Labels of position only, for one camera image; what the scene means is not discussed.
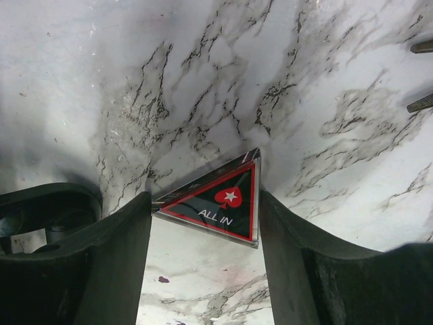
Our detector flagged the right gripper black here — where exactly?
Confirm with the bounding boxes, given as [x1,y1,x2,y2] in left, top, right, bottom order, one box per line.
[1,183,152,324]

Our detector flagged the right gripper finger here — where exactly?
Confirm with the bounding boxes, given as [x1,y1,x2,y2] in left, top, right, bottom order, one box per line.
[259,191,432,324]

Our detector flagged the triangular red black card box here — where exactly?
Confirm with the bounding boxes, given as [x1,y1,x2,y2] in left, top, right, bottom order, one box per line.
[152,146,261,248]

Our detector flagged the yellow handled pliers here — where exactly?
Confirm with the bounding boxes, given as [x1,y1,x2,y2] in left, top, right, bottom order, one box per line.
[405,39,433,114]

